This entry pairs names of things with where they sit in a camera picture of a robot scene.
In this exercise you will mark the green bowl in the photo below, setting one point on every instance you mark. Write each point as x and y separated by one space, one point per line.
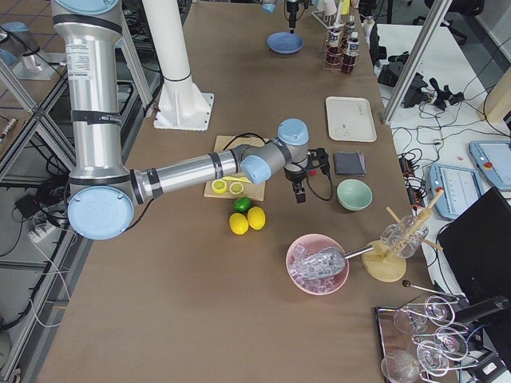
354 195

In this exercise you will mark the cream rabbit tray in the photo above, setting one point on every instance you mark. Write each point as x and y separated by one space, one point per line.
350 119

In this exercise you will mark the yellow lemon lower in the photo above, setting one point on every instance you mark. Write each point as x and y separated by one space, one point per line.
238 223

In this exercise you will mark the lemon half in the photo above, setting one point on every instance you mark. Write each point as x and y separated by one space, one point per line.
219 186
236 188

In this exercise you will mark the tea bottle back right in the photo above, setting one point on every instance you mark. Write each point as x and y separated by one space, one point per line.
349 27

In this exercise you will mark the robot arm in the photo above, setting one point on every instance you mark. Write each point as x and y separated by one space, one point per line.
269 6
103 191

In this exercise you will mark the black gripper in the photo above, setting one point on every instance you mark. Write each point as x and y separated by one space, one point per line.
295 175
292 13

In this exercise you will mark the blue teach pendant far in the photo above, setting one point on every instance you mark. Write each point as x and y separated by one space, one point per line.
493 158

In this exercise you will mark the green lime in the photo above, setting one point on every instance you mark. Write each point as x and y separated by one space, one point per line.
242 204

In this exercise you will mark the blue plastic plate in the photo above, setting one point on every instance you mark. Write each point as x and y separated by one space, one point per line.
284 43

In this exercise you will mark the glass mug on stand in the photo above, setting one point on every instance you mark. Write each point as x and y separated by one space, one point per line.
405 237

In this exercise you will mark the wooden mug tree stand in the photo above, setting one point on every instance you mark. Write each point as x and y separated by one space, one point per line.
381 264

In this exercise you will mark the lemon half upper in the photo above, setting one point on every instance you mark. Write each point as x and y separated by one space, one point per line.
236 188

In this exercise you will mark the copper wire bottle rack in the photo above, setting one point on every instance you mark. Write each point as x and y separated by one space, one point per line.
341 49

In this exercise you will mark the lemon half lower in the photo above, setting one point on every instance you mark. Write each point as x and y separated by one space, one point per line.
219 186

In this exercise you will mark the yellow lemon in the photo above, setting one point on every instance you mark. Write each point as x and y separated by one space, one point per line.
256 218
238 223

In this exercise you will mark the aluminium frame post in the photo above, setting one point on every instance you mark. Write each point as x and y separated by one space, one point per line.
431 24

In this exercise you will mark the yellow plastic knife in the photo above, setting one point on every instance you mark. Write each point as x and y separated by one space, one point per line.
241 179

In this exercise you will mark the grey folded cloth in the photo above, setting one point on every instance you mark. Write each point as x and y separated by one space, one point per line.
350 163

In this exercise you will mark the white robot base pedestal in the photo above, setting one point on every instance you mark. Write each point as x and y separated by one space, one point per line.
182 106

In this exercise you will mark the blue teach pendant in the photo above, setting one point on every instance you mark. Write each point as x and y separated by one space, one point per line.
493 158
462 187

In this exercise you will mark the pink bowl of ice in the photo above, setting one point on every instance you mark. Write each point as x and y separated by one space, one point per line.
301 264

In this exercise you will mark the wooden cutting board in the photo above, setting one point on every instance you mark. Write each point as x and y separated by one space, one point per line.
254 192

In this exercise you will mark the wire glass rack tray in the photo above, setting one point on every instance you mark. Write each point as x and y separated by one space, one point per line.
437 337

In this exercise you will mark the steel ice scoop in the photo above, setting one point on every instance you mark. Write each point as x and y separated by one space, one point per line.
333 261

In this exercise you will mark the tea bottle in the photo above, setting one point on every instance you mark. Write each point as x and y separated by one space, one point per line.
332 51
350 54
349 27

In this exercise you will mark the blue teach pendant near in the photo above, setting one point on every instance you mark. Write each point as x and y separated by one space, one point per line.
462 187

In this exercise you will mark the tea bottle back left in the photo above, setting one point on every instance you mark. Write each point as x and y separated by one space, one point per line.
350 54

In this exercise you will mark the yellow lemon upper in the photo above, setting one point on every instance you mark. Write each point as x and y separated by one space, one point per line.
256 218

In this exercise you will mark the black laptop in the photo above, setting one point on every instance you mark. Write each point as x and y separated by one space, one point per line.
477 248

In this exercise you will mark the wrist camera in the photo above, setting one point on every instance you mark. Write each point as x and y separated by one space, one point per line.
319 159

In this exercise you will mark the tea bottle front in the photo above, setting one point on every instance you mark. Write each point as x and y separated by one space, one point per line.
332 51

